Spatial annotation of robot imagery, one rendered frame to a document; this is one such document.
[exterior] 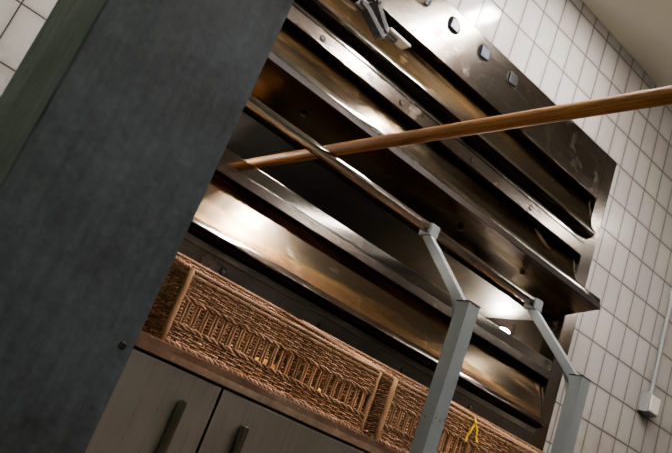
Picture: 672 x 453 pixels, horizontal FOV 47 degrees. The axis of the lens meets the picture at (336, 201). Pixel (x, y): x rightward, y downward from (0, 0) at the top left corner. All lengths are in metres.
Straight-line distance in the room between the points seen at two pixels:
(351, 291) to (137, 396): 1.08
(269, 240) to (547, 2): 1.61
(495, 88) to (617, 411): 1.43
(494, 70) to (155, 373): 1.88
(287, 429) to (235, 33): 0.90
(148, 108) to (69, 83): 0.09
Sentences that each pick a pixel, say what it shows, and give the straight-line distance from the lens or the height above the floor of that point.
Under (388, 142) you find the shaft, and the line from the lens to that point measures 1.74.
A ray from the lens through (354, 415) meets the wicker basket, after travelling 1.78.
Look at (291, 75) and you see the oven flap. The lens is 2.12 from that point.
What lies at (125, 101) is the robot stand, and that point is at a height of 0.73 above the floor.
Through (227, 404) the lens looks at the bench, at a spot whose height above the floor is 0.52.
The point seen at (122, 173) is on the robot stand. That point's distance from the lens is 0.84.
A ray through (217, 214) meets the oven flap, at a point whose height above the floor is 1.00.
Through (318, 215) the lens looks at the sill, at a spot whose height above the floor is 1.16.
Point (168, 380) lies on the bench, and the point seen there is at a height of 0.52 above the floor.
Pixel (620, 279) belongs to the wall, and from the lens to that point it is 3.46.
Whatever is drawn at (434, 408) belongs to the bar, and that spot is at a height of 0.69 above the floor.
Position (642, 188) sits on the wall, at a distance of 3.64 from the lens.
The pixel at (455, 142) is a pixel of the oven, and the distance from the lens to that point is 2.71.
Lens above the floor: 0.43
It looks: 20 degrees up
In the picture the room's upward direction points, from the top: 22 degrees clockwise
